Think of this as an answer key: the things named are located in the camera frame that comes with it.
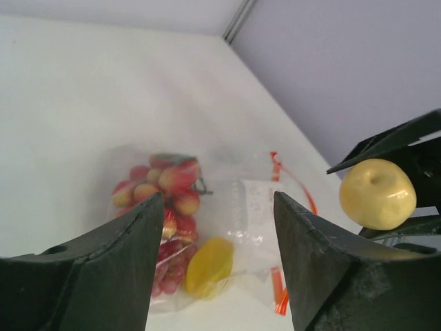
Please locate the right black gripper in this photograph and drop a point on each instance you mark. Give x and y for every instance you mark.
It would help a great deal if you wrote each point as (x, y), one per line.
(417, 234)

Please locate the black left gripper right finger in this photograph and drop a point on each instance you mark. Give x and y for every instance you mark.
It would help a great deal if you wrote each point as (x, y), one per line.
(338, 280)

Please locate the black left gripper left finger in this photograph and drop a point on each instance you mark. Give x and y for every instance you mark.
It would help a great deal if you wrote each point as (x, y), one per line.
(101, 280)

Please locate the yellow fake pear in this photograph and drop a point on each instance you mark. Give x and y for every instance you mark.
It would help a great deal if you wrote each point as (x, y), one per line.
(377, 194)

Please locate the clear zip top bag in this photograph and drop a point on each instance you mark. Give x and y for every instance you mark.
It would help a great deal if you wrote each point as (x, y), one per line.
(237, 204)

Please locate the red fake grape bunch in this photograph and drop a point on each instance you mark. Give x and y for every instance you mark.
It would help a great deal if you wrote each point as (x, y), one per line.
(173, 259)

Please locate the yellow fake lemon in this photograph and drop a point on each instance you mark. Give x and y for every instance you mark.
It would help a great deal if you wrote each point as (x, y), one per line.
(209, 268)

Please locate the red fake strawberries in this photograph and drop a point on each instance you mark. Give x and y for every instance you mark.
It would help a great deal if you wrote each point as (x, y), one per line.
(172, 175)

